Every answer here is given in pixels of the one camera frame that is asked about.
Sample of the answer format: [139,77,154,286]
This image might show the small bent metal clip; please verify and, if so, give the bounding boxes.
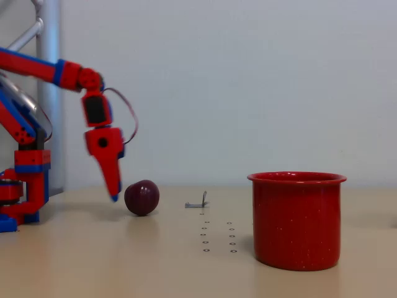
[184,191,209,209]

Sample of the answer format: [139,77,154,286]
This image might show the red enamel mug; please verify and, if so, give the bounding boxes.
[246,171,347,272]

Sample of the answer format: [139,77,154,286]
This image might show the red servo wire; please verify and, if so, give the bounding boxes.
[103,87,140,145]

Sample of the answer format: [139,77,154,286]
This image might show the clear sleeved cable bundle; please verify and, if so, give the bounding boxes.
[0,73,54,143]

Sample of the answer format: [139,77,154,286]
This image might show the dark purple plum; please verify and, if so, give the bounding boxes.
[123,179,161,217]

